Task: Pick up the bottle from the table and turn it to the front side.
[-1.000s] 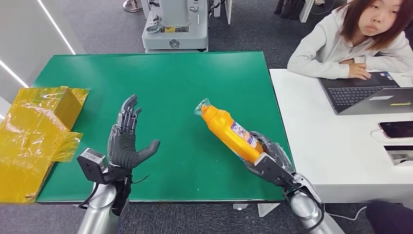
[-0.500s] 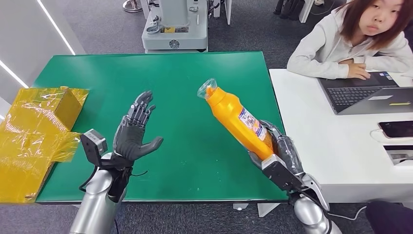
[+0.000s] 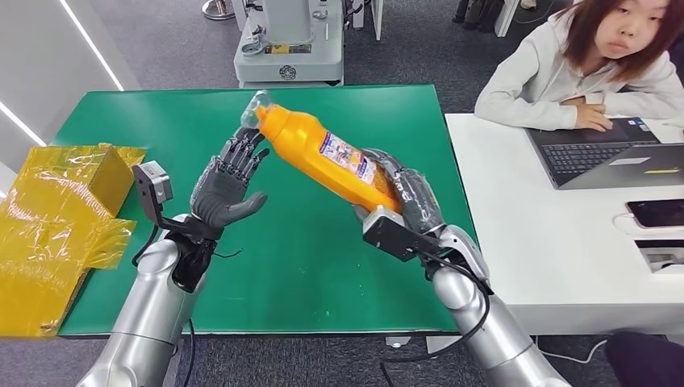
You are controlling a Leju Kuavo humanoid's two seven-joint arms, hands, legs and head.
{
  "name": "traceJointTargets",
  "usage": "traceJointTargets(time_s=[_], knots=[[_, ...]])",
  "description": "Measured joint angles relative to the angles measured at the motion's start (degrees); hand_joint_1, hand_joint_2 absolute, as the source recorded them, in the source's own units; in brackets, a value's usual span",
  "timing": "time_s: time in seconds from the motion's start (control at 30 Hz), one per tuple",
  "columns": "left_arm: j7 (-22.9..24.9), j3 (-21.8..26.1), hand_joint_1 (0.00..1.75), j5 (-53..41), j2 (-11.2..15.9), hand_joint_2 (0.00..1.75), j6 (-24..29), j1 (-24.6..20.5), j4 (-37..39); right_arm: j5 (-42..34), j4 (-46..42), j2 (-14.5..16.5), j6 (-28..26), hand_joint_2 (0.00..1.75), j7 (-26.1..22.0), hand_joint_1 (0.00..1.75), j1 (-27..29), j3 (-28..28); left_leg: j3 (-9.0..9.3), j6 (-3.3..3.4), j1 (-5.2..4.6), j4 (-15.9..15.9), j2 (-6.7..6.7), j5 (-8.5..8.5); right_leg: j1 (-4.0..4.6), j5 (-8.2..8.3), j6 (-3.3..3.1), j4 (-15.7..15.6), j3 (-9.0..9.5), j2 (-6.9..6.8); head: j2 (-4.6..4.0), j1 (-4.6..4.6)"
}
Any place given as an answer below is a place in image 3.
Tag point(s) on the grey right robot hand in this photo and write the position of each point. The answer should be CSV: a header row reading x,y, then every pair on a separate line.
x,y
419,197

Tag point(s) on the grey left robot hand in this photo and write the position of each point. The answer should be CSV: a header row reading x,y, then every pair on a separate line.
x,y
222,192

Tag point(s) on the orange detergent bottle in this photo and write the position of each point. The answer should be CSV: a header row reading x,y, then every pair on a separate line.
x,y
304,147

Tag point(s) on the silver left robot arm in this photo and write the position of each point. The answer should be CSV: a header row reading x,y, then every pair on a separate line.
x,y
149,310

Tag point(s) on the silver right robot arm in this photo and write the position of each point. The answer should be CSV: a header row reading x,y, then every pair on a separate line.
x,y
497,336

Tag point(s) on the green table mat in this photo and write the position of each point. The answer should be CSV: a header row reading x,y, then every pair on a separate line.
x,y
320,256

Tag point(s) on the white desk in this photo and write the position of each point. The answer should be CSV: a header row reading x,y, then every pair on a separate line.
x,y
534,240

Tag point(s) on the small metal table foot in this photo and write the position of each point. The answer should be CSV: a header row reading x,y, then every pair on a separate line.
x,y
398,342

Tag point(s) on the large metal table foot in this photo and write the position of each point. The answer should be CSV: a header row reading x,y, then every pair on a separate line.
x,y
441,344

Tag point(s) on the white machine stand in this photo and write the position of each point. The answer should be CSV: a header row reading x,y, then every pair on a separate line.
x,y
299,59

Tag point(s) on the person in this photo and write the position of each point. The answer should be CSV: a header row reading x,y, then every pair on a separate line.
x,y
540,75

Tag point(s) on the yellow film wrapped box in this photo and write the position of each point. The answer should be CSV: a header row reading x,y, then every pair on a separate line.
x,y
48,224

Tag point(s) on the grey laptop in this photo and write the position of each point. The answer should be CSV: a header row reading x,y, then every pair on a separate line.
x,y
593,155

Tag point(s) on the chrome stanchion base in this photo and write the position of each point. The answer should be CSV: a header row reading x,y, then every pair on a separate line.
x,y
216,10

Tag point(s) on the person's hand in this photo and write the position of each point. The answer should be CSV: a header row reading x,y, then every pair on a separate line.
x,y
593,117

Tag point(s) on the black smartphone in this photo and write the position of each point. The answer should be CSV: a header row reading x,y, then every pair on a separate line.
x,y
660,212

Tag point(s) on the white box device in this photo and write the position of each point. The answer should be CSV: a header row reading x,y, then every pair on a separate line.
x,y
662,259

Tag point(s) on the dark seat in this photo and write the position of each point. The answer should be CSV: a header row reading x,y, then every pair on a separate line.
x,y
646,360

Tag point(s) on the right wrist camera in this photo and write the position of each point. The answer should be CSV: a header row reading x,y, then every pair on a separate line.
x,y
393,232

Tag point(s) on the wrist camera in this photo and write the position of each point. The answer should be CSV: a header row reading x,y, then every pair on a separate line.
x,y
155,184
393,232

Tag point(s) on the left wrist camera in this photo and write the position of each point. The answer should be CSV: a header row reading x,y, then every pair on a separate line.
x,y
155,184

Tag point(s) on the white wall light strip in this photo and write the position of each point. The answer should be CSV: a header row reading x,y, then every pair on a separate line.
x,y
91,45

